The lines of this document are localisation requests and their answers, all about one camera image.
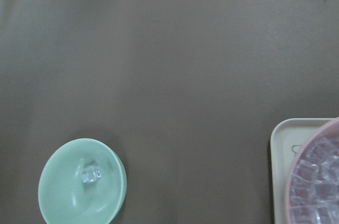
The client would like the clear ice cube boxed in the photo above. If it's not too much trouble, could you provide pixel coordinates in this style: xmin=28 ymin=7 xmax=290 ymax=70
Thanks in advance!
xmin=82 ymin=165 xmax=102 ymax=184

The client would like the mint green bowl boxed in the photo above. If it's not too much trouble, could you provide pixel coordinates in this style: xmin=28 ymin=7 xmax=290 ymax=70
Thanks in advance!
xmin=38 ymin=138 xmax=127 ymax=223

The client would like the pile of clear ice cubes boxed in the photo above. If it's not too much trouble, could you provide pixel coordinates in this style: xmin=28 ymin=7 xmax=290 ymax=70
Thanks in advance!
xmin=289 ymin=136 xmax=339 ymax=224

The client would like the pink bowl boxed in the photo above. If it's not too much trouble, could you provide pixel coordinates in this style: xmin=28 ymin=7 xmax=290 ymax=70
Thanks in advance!
xmin=284 ymin=117 xmax=339 ymax=224

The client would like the cream rectangular tray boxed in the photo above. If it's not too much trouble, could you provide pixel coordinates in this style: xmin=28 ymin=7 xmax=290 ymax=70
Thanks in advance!
xmin=270 ymin=118 xmax=338 ymax=223

